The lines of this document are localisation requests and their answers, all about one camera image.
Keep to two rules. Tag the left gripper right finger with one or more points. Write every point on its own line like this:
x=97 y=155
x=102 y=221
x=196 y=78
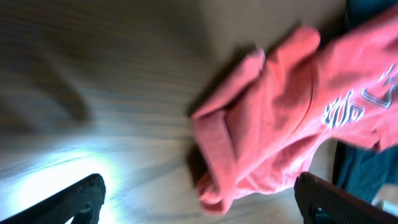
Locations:
x=321 y=202

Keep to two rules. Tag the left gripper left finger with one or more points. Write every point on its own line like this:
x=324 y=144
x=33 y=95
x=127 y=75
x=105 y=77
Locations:
x=80 y=203

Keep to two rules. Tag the red printed t-shirt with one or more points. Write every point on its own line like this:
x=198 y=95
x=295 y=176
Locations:
x=261 y=127

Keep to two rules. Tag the navy blue garment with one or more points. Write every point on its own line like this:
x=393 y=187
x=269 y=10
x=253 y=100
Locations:
x=361 y=172

